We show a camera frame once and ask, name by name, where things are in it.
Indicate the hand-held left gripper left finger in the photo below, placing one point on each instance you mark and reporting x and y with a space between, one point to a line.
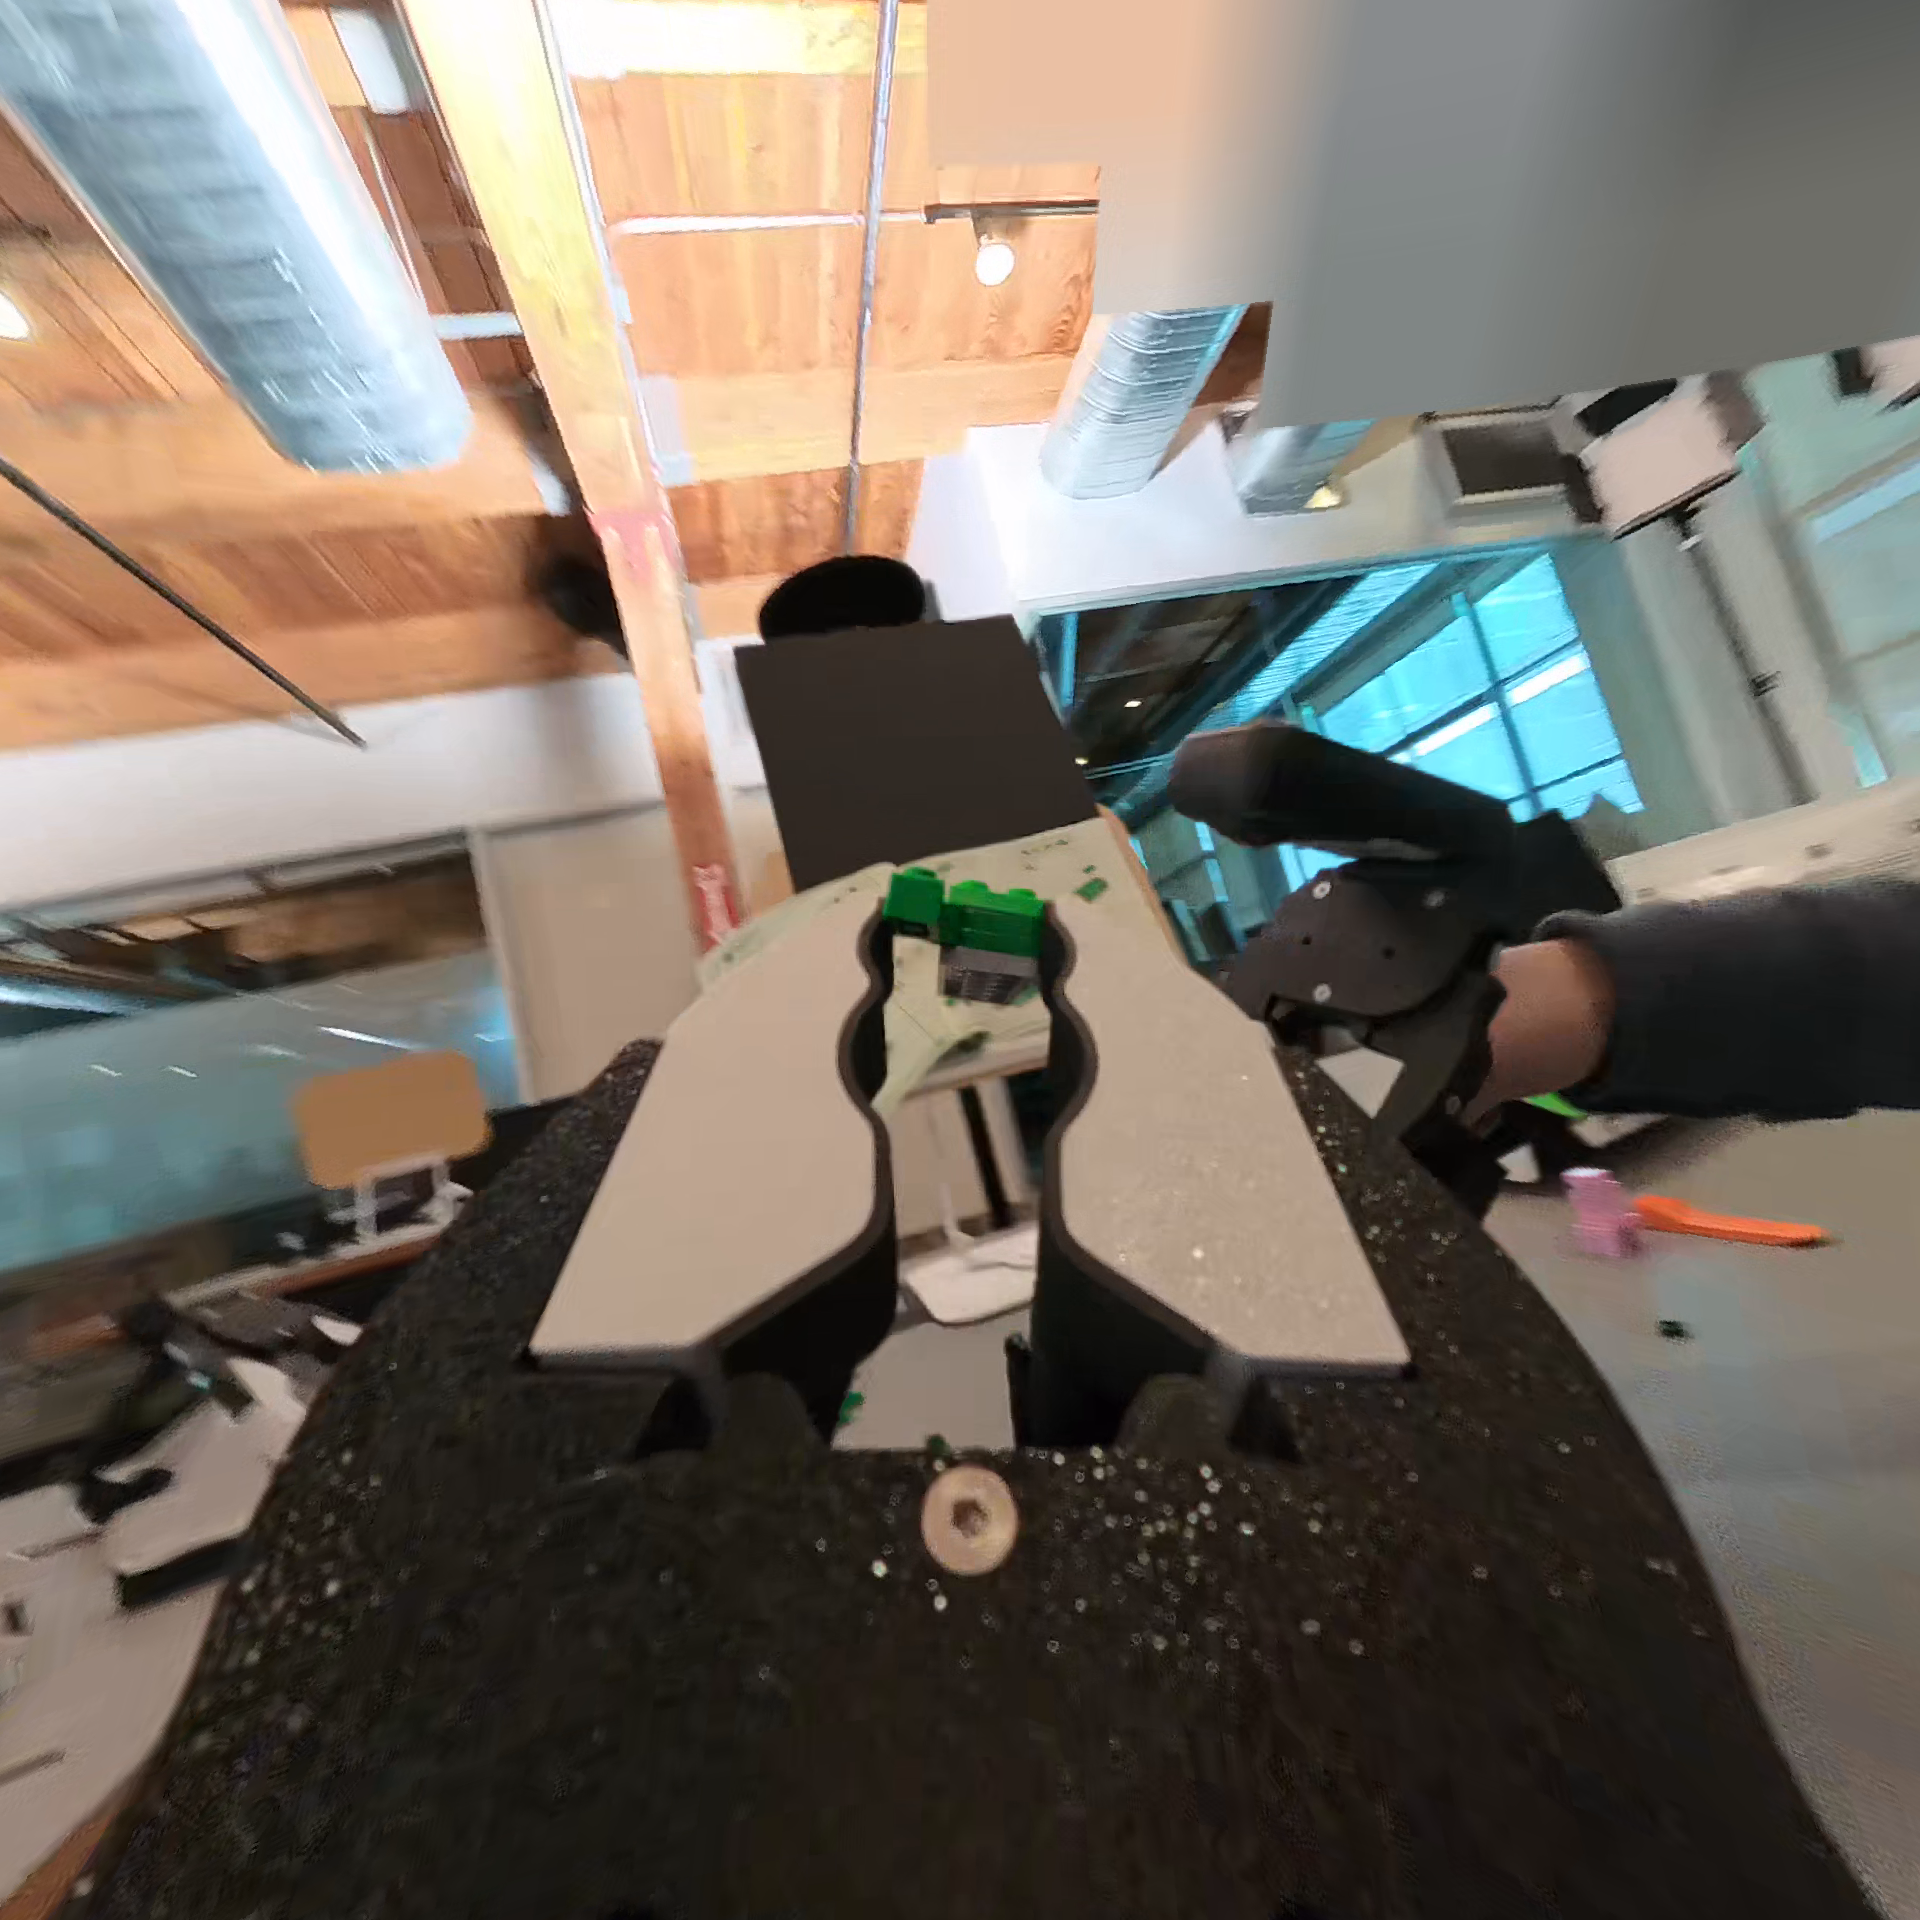
705 1172

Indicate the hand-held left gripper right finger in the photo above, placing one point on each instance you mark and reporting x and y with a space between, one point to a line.
1215 1186

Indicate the green brick assembly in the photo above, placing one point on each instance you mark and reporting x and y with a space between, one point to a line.
966 918

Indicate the person's right forearm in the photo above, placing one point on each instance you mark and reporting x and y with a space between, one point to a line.
1770 1007

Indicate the tan desk divider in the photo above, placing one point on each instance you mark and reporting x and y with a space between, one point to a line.
390 1118

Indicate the person's right hand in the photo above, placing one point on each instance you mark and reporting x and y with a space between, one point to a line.
1553 1028

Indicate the green instruction booklet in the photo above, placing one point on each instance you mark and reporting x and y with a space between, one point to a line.
780 923

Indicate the white booklet stand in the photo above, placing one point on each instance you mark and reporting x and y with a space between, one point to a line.
966 1281

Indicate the pink brick figure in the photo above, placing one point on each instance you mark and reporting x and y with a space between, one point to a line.
1597 1214

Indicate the orange plastic tool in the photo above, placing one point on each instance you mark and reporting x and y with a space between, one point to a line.
1724 1228

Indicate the black board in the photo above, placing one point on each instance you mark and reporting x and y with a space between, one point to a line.
900 752

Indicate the black ceiling speaker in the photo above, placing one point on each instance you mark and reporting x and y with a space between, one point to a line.
585 600

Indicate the black round lamp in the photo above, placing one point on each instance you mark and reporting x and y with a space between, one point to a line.
841 592

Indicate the thin black rod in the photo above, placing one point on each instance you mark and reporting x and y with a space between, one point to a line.
180 608

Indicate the ceiling bulb lamp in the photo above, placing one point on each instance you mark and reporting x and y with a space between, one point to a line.
997 257

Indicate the grey ceiling pipe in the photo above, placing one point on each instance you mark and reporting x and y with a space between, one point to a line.
868 228

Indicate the wide silver air duct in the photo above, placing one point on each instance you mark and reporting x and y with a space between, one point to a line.
1298 466
1140 397

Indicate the white duct vent unit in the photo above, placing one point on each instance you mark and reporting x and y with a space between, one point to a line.
1501 458

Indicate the wooden post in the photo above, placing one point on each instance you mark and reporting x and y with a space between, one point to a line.
631 450

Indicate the large silver air duct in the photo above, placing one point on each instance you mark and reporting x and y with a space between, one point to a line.
228 228

